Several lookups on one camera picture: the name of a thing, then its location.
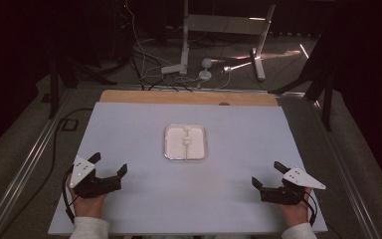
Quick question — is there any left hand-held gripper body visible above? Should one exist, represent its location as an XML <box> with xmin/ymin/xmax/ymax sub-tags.
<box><xmin>69</xmin><ymin>155</ymin><xmax>123</xmax><ymax>200</ymax></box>

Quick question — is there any black square floor plate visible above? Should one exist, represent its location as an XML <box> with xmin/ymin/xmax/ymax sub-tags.
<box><xmin>61</xmin><ymin>118</ymin><xmax>80</xmax><ymax>132</ymax></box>

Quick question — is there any person's right hand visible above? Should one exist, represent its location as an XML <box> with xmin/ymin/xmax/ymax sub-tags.
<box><xmin>276</xmin><ymin>188</ymin><xmax>313</xmax><ymax>229</ymax></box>

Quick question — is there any person's left hand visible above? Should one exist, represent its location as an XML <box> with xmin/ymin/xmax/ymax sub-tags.
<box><xmin>66</xmin><ymin>178</ymin><xmax>109</xmax><ymax>219</ymax></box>

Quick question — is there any silver metal tube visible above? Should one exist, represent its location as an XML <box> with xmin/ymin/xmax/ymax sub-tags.
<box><xmin>222</xmin><ymin>61</ymin><xmax>259</xmax><ymax>74</ymax></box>

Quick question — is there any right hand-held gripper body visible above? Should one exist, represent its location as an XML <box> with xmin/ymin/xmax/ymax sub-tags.
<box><xmin>260</xmin><ymin>166</ymin><xmax>327</xmax><ymax>206</ymax></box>

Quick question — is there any white metal stand frame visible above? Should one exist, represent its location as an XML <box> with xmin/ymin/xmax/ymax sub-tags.
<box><xmin>179</xmin><ymin>0</ymin><xmax>277</xmax><ymax>82</ymax></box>

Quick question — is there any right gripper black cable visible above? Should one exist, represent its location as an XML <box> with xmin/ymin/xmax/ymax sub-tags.
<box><xmin>301</xmin><ymin>194</ymin><xmax>319</xmax><ymax>227</ymax></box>

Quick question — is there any black floor cable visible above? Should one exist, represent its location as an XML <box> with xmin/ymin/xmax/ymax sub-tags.
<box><xmin>0</xmin><ymin>107</ymin><xmax>95</xmax><ymax>239</ymax></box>

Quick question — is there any white cable bundle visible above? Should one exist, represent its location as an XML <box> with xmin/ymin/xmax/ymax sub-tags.
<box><xmin>124</xmin><ymin>0</ymin><xmax>200</xmax><ymax>92</ymax></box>

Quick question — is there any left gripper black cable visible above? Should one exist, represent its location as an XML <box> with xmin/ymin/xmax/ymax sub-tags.
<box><xmin>61</xmin><ymin>164</ymin><xmax>82</xmax><ymax>224</ymax></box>

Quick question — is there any white table mat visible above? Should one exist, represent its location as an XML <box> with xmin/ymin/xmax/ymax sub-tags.
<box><xmin>47</xmin><ymin>101</ymin><xmax>329</xmax><ymax>236</ymax></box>

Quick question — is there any black tripod stand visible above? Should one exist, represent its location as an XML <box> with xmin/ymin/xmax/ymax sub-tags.
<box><xmin>47</xmin><ymin>46</ymin><xmax>117</xmax><ymax>120</ymax></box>
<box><xmin>268</xmin><ymin>31</ymin><xmax>335</xmax><ymax>132</ymax></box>

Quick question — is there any clear square tray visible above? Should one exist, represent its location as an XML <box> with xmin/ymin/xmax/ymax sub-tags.
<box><xmin>163</xmin><ymin>122</ymin><xmax>209</xmax><ymax>161</ymax></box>

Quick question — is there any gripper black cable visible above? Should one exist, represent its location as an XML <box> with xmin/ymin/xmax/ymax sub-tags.
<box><xmin>61</xmin><ymin>164</ymin><xmax>82</xmax><ymax>224</ymax></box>
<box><xmin>301</xmin><ymin>194</ymin><xmax>319</xmax><ymax>227</ymax></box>

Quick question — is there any metal floor rail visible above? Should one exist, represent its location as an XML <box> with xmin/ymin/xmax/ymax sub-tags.
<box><xmin>306</xmin><ymin>99</ymin><xmax>380</xmax><ymax>239</ymax></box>
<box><xmin>0</xmin><ymin>89</ymin><xmax>78</xmax><ymax>239</ymax></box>

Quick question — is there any white round webcam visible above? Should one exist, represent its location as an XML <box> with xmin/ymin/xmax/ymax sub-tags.
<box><xmin>198</xmin><ymin>58</ymin><xmax>214</xmax><ymax>82</ymax></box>

